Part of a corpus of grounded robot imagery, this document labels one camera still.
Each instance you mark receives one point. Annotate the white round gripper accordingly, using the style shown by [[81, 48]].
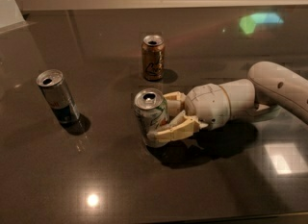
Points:
[[207, 105]]

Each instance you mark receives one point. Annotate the brown soda can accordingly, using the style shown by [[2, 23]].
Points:
[[153, 57]]

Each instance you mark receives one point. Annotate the green white 7up can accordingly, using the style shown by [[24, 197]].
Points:
[[150, 108]]

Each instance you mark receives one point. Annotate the silver blue energy drink can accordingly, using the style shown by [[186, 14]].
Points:
[[55, 90]]

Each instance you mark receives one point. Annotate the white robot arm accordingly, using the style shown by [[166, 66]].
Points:
[[267, 88]]

